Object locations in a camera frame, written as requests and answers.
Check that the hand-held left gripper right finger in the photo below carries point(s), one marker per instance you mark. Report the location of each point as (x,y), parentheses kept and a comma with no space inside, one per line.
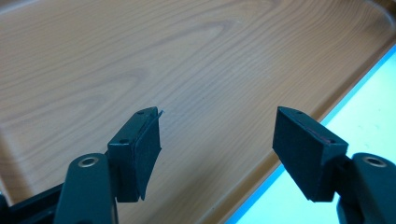
(306,155)

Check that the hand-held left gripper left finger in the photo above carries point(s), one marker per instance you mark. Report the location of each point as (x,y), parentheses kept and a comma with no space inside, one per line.
(130,161)

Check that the wooden tray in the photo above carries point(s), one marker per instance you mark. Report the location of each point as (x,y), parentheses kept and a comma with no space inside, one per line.
(193,62)

